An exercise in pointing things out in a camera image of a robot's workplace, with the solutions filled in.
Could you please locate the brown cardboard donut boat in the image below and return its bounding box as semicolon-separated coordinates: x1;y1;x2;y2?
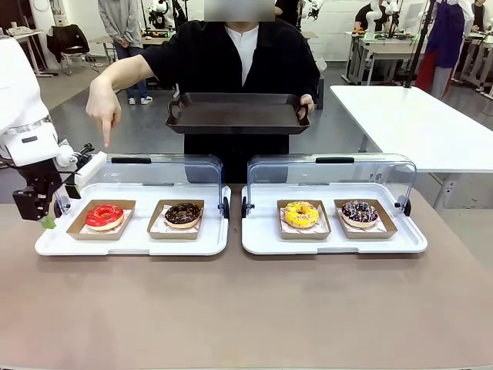
146;198;206;241
333;198;399;241
65;198;137;242
276;198;333;241

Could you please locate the bystander in grey hoodie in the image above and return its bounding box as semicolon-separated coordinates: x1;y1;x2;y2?
97;0;154;106

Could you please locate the black chair with jacket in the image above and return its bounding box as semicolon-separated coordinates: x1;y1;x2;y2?
46;23;101;77

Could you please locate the red glazed donut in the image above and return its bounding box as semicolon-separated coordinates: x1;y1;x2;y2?
85;203;126;233

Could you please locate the person's left hand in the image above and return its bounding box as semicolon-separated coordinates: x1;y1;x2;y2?
299;93;316;116

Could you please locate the person in black jacket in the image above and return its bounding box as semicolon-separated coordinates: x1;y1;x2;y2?
139;17;323;185

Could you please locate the grey background work table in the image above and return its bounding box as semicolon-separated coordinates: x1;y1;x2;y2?
344;30;425;86

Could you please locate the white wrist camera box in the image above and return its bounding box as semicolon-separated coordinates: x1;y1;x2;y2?
74;150;108;187

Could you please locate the white side table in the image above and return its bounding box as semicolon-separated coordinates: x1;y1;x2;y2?
329;84;493;212

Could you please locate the yellow sprinkled donut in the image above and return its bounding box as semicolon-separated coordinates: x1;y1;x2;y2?
283;200;321;230

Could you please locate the person's right hand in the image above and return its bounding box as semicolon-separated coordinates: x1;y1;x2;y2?
85;76;124;149

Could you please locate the clear plastic display lid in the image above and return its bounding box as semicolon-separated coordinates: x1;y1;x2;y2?
241;153;418;221
53;153;231;221

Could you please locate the black vertical stand pole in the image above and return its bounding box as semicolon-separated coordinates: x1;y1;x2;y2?
401;0;439;89

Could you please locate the black robot wrist cable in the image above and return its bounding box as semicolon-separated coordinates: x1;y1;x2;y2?
76;143;96;163

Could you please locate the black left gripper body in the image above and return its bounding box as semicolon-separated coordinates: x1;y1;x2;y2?
17;165;65;198

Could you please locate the person's right forearm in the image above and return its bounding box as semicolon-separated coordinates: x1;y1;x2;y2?
94;53;156;93

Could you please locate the white display tray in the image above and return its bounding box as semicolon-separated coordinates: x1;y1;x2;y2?
34;182;233;257
240;182;429;256

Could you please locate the dark brown serving tray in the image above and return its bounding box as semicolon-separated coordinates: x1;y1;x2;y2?
165;92;312;136

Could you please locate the purple chocolate sprinkled donut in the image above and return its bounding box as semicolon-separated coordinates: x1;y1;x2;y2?
340;199;380;229

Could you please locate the white printed paper liner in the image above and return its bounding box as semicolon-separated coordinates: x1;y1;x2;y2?
79;209;132;235
149;203;203;235
280;203;330;235
340;207;387;234

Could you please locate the bystander in purple apron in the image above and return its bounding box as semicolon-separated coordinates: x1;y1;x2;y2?
414;0;475;102

